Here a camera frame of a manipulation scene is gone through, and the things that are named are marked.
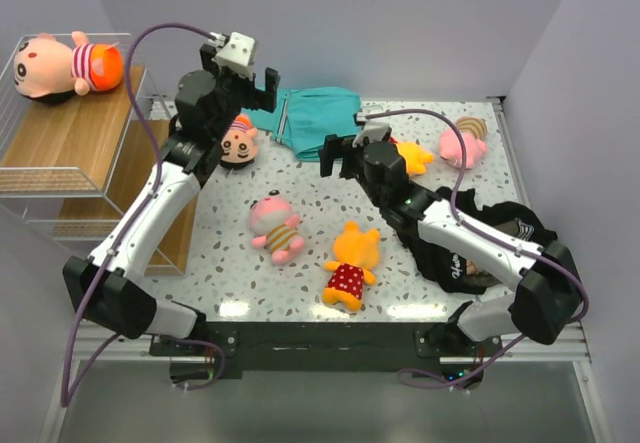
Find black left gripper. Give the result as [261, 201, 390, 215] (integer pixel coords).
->
[201, 45, 279, 141]

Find black-haired doll orange pants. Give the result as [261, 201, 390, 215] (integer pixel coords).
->
[13, 30, 125, 108]

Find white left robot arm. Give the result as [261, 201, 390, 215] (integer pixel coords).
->
[63, 34, 279, 355]

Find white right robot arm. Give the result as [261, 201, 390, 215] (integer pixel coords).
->
[319, 135, 589, 356]

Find folded teal cloth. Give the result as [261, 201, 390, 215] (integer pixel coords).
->
[246, 87, 361, 162]

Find face-up doll orange hat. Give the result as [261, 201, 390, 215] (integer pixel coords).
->
[220, 114, 259, 169]

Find orange bear polka dress back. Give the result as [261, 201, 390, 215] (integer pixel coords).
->
[390, 138, 435, 177]

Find orange bear polka dress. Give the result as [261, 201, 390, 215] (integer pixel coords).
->
[322, 221, 380, 312]
[390, 138, 435, 177]

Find pink pig striped shirt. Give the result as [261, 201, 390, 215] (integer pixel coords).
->
[249, 190, 305, 265]

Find orange bear polka dress front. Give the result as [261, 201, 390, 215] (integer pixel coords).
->
[322, 221, 380, 312]

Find pink pig toy far right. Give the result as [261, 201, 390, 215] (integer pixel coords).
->
[439, 116, 488, 169]

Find black printed garment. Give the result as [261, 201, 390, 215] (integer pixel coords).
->
[396, 187, 558, 295]

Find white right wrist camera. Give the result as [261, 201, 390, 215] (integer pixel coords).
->
[352, 110, 391, 147]

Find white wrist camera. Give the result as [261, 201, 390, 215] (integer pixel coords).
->
[209, 32, 258, 80]
[352, 110, 391, 147]

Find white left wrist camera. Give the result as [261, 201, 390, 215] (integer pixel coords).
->
[209, 32, 258, 80]

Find white wire wooden shelf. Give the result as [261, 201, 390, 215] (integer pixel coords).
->
[1, 52, 172, 257]

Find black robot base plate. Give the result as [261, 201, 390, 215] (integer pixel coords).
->
[149, 321, 502, 382]

